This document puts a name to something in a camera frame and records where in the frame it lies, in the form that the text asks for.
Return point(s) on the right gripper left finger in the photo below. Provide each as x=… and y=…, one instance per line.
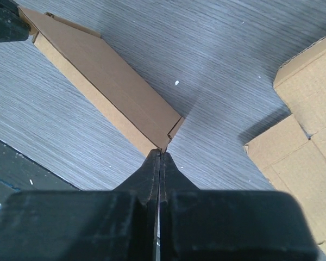
x=85, y=225

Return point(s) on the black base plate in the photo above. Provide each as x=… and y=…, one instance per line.
x=20, y=173

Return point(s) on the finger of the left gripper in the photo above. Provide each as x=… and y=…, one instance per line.
x=12, y=27

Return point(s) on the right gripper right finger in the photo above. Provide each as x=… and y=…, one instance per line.
x=200, y=224

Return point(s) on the large flat cardboard box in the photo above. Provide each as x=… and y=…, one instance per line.
x=292, y=153

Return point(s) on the small cardboard box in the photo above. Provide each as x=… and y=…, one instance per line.
x=132, y=106

